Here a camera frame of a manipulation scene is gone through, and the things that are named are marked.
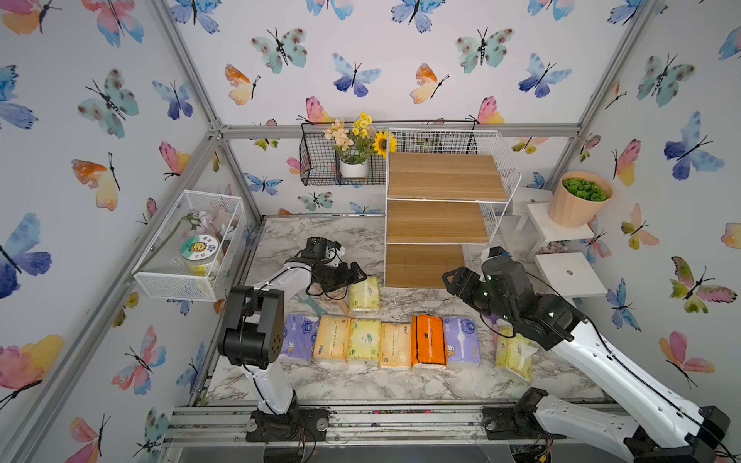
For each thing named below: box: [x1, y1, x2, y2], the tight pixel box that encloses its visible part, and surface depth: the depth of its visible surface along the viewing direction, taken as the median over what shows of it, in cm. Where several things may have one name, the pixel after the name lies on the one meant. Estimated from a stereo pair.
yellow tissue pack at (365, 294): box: [348, 275, 381, 309], surface depth 95 cm
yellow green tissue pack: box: [347, 318, 383, 361], surface depth 85 cm
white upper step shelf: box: [511, 186, 596, 262], surface depth 90 cm
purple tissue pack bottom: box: [281, 314, 321, 362], surface depth 86 cm
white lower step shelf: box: [528, 251, 608, 307], surface depth 86 cm
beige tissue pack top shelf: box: [380, 321, 412, 367], surface depth 84 cm
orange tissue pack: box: [411, 314, 448, 369], surface depth 83 cm
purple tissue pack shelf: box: [443, 316, 481, 363], surface depth 84 cm
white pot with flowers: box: [323, 111, 398, 179], surface depth 86 cm
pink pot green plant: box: [548, 171, 614, 228], surface depth 82 cm
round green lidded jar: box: [180, 233, 220, 277], surface depth 67 cm
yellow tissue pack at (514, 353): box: [494, 326, 539, 382], surface depth 80 cm
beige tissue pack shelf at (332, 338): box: [313, 315, 351, 360], surface depth 86 cm
